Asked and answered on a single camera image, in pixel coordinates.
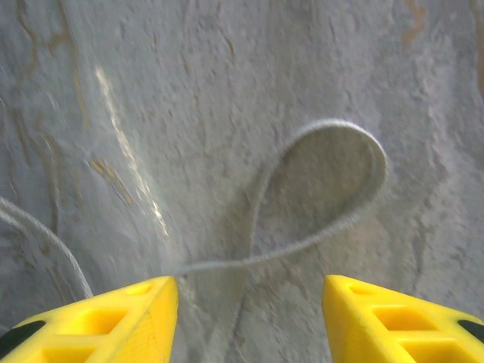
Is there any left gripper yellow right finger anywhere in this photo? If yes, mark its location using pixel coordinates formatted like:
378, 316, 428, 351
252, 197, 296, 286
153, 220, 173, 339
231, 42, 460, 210
322, 274, 484, 363

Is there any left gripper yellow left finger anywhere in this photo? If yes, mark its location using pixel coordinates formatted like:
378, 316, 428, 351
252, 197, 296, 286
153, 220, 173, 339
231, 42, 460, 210
0, 275, 179, 363

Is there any white shoelace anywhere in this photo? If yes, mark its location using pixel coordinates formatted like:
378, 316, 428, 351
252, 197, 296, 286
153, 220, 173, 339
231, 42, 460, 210
0, 118, 389, 300

